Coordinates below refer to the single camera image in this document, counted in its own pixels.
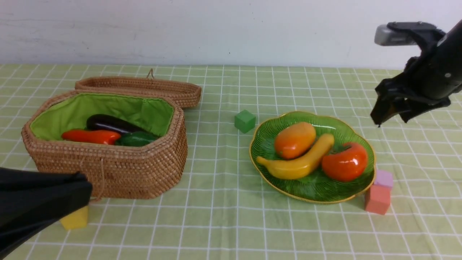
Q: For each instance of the green leaf-shaped plate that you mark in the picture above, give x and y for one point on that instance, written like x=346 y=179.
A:
x=316 y=187

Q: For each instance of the wicker basket lid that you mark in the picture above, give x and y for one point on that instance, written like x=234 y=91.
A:
x=182 y=94

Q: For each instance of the orange toy mango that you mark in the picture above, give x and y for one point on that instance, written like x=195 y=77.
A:
x=294 y=140

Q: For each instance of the purple toy eggplant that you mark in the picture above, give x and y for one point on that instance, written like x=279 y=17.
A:
x=111 y=123

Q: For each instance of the orange toy carrot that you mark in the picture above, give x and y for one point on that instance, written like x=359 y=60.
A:
x=131 y=139

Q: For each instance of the yellow foam cube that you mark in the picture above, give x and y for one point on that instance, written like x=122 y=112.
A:
x=76 y=220

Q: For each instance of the green foam cube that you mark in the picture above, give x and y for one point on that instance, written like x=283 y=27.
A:
x=244 y=121

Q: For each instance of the orange toy persimmon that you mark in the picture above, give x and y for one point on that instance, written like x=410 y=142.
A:
x=346 y=163

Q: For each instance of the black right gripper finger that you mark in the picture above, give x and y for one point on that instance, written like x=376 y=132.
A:
x=414 y=108
x=388 y=105

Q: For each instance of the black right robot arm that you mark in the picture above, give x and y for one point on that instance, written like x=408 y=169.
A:
x=427 y=80

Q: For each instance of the yellow toy banana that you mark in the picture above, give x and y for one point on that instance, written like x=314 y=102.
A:
x=302 y=166

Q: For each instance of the red foam cube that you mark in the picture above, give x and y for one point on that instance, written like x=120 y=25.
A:
x=378 y=199

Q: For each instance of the green checkered tablecloth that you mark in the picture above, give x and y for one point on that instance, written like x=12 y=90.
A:
x=223 y=210

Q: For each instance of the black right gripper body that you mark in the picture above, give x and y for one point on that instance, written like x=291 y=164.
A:
x=432 y=76

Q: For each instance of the pink foam cube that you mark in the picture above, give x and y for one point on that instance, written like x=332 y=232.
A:
x=384 y=179

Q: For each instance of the woven wicker basket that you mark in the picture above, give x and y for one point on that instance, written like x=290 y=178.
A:
x=114 y=171

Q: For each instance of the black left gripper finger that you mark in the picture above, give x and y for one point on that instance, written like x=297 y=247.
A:
x=32 y=201

